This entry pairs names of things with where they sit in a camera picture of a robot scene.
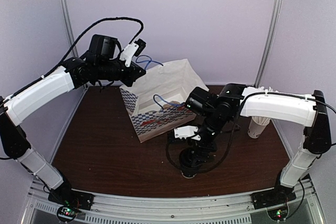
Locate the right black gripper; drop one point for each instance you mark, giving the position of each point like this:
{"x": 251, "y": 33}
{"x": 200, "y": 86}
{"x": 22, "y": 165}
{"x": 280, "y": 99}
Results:
{"x": 200, "y": 146}

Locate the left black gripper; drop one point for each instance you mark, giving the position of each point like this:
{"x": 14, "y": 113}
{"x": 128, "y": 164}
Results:
{"x": 134, "y": 74}

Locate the single black paper coffee cup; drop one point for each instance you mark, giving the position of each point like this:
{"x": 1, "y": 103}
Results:
{"x": 185, "y": 164}

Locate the blue checkered paper bag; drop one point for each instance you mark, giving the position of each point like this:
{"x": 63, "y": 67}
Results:
{"x": 169, "y": 81}

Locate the brown cardboard cup carrier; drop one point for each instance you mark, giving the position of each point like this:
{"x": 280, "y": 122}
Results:
{"x": 172, "y": 104}

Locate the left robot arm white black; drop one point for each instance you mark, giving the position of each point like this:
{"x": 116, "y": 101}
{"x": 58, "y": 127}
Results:
{"x": 98, "y": 63}

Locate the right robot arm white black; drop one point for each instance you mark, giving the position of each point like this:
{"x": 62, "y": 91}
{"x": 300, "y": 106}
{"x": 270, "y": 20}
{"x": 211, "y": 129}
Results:
{"x": 237, "y": 100}

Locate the white cup holding straws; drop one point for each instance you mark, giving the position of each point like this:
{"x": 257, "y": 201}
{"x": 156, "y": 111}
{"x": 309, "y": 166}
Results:
{"x": 257, "y": 126}

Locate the bundle of wrapped white straws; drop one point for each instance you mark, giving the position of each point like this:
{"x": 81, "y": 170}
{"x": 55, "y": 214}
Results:
{"x": 264, "y": 89}

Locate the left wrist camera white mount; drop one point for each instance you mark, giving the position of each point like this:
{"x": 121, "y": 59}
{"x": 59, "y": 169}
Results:
{"x": 133, "y": 49}

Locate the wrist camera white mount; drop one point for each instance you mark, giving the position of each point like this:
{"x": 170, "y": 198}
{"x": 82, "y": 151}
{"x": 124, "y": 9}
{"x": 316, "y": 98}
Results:
{"x": 133, "y": 49}
{"x": 184, "y": 133}

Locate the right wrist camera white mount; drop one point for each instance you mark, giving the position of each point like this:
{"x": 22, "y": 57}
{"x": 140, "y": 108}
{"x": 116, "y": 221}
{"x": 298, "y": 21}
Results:
{"x": 184, "y": 133}

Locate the left aluminium frame post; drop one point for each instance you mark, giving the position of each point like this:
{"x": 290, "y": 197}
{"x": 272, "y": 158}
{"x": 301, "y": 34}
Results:
{"x": 67, "y": 22}

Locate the aluminium frame post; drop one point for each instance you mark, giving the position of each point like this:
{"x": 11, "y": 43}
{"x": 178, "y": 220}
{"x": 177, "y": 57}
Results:
{"x": 276, "y": 9}
{"x": 67, "y": 22}

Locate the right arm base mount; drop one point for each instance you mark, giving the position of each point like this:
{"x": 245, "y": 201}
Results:
{"x": 272, "y": 197}

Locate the aluminium front rail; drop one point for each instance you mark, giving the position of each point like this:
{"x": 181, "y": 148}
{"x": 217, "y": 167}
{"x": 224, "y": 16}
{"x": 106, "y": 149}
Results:
{"x": 234, "y": 208}

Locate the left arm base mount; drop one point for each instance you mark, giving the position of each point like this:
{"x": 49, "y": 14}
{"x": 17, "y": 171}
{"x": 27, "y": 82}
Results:
{"x": 74, "y": 199}

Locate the right aluminium frame post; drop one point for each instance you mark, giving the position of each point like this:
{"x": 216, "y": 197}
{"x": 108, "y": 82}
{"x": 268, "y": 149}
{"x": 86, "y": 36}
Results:
{"x": 276, "y": 9}

